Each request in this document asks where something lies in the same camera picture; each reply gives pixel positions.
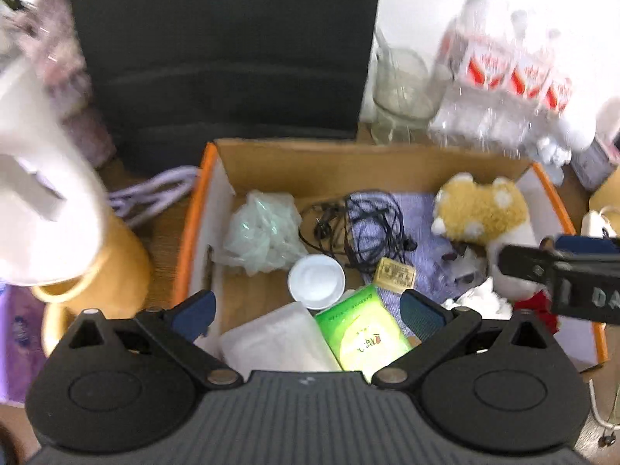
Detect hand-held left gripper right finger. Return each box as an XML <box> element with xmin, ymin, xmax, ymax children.
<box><xmin>372</xmin><ymin>289</ymin><xmax>553</xmax><ymax>391</ymax></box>

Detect clear plastic bag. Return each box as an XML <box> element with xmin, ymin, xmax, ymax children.
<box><xmin>222</xmin><ymin>190</ymin><xmax>309</xmax><ymax>278</ymax></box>

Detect purple drawstring bag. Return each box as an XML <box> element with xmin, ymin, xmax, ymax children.
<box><xmin>348</xmin><ymin>191</ymin><xmax>468</xmax><ymax>312</ymax></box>

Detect small white round lid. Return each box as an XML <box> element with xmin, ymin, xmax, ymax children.
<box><xmin>287</xmin><ymin>254</ymin><xmax>346</xmax><ymax>312</ymax></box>

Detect white cable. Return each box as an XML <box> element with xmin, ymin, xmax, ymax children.
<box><xmin>587</xmin><ymin>382</ymin><xmax>620</xmax><ymax>429</ymax></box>

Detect glass cup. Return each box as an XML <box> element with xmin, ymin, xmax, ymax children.
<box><xmin>371</xmin><ymin>46</ymin><xmax>452</xmax><ymax>145</ymax></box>

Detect green tissue packet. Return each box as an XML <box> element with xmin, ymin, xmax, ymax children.
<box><xmin>314</xmin><ymin>284</ymin><xmax>413</xmax><ymax>384</ymax></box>

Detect clear plastic spoon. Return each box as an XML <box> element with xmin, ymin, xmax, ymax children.
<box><xmin>372</xmin><ymin>26</ymin><xmax>395</xmax><ymax>76</ymax></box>

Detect black earphones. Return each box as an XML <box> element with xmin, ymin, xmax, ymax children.
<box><xmin>297</xmin><ymin>193</ymin><xmax>418</xmax><ymax>273</ymax></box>

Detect lilac cable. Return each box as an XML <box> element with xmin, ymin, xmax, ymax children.
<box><xmin>105</xmin><ymin>165</ymin><xmax>200</xmax><ymax>229</ymax></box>

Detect purple tissue pack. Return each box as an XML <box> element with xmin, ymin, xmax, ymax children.
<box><xmin>0</xmin><ymin>285</ymin><xmax>47</xmax><ymax>404</ymax></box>

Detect small yellow packet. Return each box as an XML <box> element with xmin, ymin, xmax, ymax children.
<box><xmin>372</xmin><ymin>257</ymin><xmax>418</xmax><ymax>292</ymax></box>

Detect yellow mug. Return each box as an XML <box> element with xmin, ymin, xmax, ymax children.
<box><xmin>30</xmin><ymin>210</ymin><xmax>152</xmax><ymax>357</ymax></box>

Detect small grey box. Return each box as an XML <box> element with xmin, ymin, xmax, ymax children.
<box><xmin>570</xmin><ymin>132</ymin><xmax>620</xmax><ymax>191</ymax></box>

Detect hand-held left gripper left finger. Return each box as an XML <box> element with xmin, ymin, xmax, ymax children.
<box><xmin>68</xmin><ymin>289</ymin><xmax>244</xmax><ymax>389</ymax></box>

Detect orange cardboard box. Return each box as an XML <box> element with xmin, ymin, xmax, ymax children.
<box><xmin>173</xmin><ymin>138</ymin><xmax>609</xmax><ymax>375</ymax></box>

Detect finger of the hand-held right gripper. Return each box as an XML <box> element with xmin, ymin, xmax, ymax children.
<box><xmin>539</xmin><ymin>234</ymin><xmax>620</xmax><ymax>257</ymax></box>
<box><xmin>497</xmin><ymin>243</ymin><xmax>563</xmax><ymax>286</ymax></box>

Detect yellow thermos jug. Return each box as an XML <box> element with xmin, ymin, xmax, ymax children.
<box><xmin>587</xmin><ymin>165</ymin><xmax>620</xmax><ymax>215</ymax></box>

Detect red label water bottle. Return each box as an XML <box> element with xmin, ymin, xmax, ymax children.
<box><xmin>479</xmin><ymin>7</ymin><xmax>548</xmax><ymax>156</ymax></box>
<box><xmin>528</xmin><ymin>24</ymin><xmax>575</xmax><ymax>160</ymax></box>
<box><xmin>429</xmin><ymin>0</ymin><xmax>514</xmax><ymax>148</ymax></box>

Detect red rose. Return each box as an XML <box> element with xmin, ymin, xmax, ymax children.
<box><xmin>512</xmin><ymin>289</ymin><xmax>559</xmax><ymax>336</ymax></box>

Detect white detergent bottle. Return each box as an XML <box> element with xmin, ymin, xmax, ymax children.
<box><xmin>0</xmin><ymin>0</ymin><xmax>111</xmax><ymax>288</ymax></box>

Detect white charger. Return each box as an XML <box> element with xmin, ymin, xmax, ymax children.
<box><xmin>580</xmin><ymin>205</ymin><xmax>620</xmax><ymax>242</ymax></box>

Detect translucent plastic container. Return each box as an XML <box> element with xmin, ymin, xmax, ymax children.
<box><xmin>217</xmin><ymin>301</ymin><xmax>344</xmax><ymax>375</ymax></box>

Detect small white round fan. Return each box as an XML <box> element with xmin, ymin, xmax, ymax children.
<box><xmin>532</xmin><ymin>97</ymin><xmax>620</xmax><ymax>177</ymax></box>

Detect yellow white plush toy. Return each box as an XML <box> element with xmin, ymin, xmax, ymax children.
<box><xmin>430</xmin><ymin>172</ymin><xmax>539</xmax><ymax>302</ymax></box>

